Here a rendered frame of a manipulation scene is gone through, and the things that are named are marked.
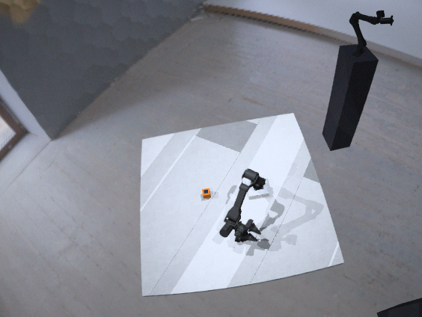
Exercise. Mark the orange cube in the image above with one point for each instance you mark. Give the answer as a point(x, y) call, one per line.
point(206, 193)

